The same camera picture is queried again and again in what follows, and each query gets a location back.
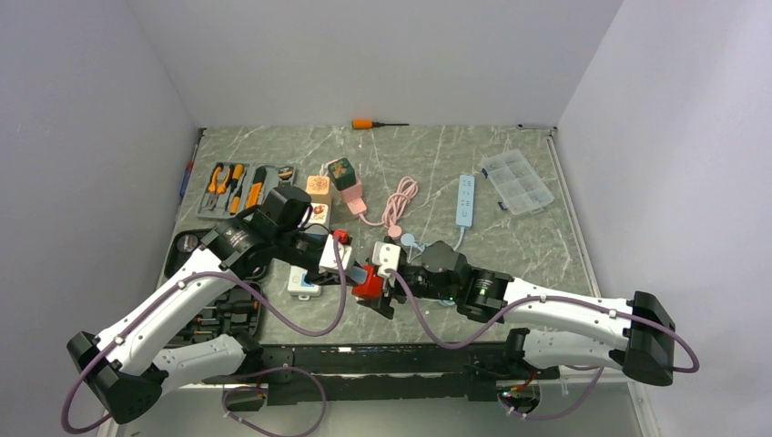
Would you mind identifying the orange wooden cube adapter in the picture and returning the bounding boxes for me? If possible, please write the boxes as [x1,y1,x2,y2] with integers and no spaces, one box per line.
[306,175,332,205]

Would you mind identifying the light blue power strip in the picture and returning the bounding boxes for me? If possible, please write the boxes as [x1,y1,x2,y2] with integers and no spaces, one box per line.
[455,175,475,229]

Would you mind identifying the orange handled pliers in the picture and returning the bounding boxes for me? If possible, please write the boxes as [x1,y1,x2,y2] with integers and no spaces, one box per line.
[203,162,245,211]

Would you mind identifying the black open tool case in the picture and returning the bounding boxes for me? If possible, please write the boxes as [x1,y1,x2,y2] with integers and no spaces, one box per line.
[162,229,263,349]

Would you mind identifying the red cube socket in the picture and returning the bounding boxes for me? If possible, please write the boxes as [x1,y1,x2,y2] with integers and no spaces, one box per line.
[352,275,384,300]

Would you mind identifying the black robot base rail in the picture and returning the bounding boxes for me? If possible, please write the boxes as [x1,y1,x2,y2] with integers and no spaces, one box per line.
[207,341,560,406]

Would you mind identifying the pink power strip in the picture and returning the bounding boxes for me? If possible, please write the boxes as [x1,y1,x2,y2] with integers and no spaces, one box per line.
[338,177,368,217]

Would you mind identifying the orange utility knife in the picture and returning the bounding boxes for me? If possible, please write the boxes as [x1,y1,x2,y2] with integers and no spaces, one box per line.
[245,182,263,208]

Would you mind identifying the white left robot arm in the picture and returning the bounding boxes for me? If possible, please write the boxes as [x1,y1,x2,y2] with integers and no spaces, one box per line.
[66,186,365,424]

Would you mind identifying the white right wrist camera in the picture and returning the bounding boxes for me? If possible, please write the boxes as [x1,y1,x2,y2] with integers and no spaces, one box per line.
[371,241,402,279]

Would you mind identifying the light blue power cable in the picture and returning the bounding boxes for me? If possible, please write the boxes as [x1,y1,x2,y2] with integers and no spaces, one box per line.
[400,226,469,260]

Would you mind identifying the pink power cable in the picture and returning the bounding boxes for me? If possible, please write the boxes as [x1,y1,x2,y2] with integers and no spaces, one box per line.
[360,176,421,239]

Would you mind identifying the white long power strip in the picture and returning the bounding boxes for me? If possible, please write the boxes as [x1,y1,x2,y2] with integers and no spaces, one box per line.
[287,266,322,301]

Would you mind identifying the white cube adapter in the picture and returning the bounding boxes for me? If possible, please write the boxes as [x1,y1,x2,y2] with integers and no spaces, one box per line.
[306,202,330,235]

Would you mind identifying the grey tool tray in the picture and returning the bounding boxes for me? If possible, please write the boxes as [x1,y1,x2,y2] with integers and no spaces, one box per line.
[196,161,296,219]

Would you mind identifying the orange handled screwdriver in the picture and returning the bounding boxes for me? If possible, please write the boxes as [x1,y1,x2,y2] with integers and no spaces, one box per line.
[350,119,408,130]

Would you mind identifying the light blue cube adapter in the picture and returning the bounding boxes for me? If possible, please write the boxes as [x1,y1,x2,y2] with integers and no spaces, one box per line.
[348,266,369,285]

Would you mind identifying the clear plastic screw organizer box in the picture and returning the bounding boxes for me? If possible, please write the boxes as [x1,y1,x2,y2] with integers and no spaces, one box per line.
[480,149,554,217]

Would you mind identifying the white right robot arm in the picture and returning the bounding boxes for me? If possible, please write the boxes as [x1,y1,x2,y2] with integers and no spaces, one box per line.
[352,242,676,387]

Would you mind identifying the dark green cube adapter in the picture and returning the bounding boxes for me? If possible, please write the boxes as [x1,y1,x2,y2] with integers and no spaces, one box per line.
[327,158,357,191]

